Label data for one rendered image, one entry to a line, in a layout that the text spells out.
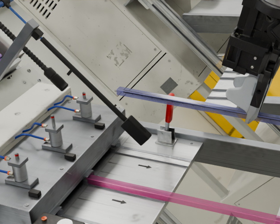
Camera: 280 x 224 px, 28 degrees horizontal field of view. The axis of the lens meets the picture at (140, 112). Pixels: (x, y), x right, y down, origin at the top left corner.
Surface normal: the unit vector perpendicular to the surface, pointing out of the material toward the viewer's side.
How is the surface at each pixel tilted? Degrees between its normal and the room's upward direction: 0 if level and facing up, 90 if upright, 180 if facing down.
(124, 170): 48
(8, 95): 90
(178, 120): 90
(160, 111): 90
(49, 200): 138
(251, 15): 90
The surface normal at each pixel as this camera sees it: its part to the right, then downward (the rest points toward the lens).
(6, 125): -0.06, -0.87
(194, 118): 0.57, -0.55
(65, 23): -0.40, 0.47
